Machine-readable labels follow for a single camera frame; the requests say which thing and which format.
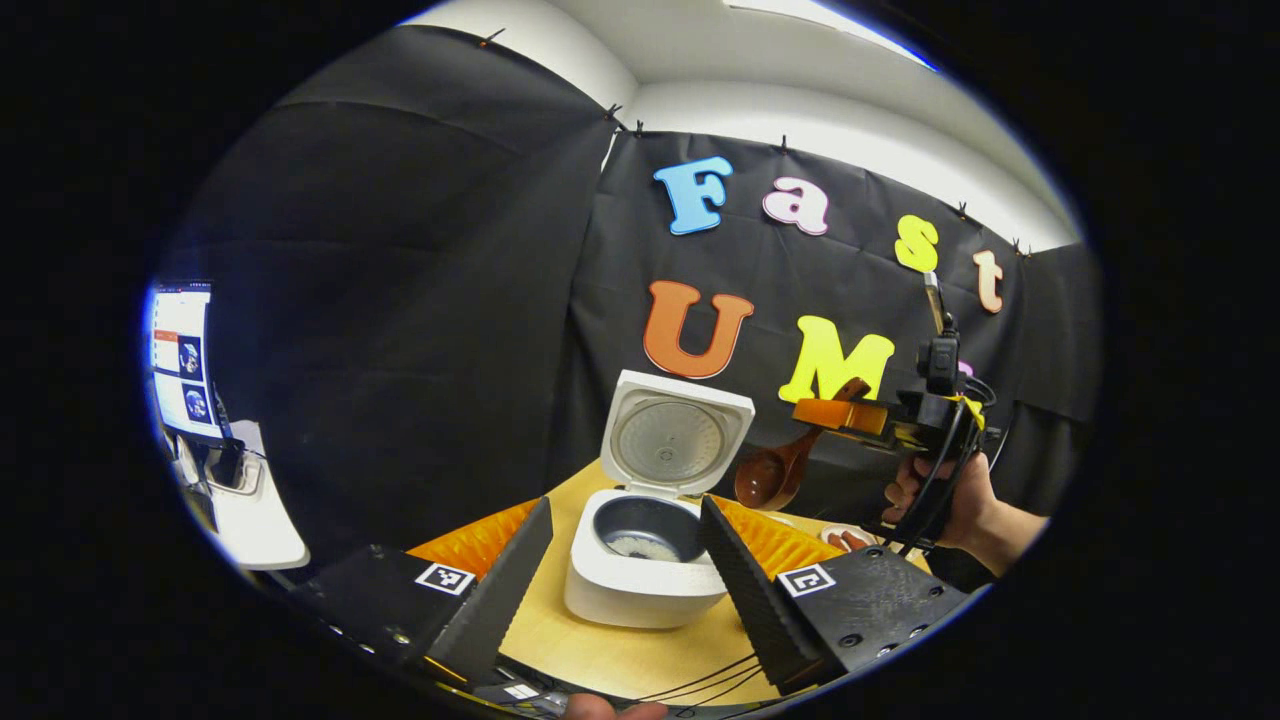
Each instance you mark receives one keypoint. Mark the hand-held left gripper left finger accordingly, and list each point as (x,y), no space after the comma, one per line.
(500,590)

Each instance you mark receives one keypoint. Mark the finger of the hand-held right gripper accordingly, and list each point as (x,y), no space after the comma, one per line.
(840,415)

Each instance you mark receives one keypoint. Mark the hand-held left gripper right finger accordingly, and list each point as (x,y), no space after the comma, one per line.
(755,600)

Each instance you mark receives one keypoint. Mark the brown wooden spoon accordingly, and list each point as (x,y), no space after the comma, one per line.
(765,480)

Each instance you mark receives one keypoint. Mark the white rice cooker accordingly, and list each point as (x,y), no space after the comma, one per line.
(640,600)

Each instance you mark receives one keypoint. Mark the white rice heap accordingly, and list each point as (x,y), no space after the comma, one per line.
(645,548)

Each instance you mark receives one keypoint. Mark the white round plate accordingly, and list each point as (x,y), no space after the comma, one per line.
(826,538)

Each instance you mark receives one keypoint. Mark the brown meat piece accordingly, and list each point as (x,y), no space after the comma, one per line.
(842,543)
(860,538)

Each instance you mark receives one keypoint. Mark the white desk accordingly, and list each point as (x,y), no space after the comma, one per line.
(265,530)

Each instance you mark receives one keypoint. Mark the dark desktop device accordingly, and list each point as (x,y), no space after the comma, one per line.
(225,468)

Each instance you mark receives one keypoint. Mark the black backdrop cloth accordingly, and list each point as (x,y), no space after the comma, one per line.
(400,300)

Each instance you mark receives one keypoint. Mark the long ceiling light panel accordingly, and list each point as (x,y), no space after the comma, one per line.
(830,20)

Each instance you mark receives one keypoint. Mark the computer monitor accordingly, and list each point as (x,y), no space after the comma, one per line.
(175,315)

